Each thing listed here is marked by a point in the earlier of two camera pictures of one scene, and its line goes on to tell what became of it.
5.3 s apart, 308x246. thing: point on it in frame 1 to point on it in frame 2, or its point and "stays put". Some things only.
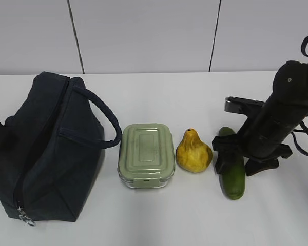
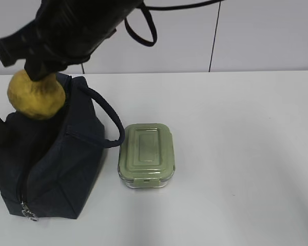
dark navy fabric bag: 53,151 stays put
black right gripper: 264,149 to 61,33
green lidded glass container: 146,156 stays put
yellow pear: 192,154 to 40,99
